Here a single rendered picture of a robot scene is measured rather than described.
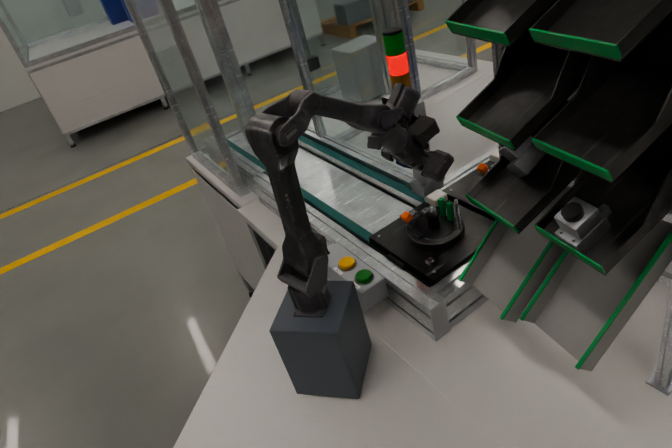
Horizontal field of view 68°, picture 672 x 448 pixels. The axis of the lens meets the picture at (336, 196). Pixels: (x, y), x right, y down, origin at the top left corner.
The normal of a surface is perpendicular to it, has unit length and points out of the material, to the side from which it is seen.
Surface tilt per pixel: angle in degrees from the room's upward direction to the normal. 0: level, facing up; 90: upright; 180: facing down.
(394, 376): 0
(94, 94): 90
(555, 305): 45
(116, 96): 90
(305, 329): 0
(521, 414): 0
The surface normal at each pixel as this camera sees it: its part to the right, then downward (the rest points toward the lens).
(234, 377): -0.23, -0.82
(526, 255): -0.79, -0.29
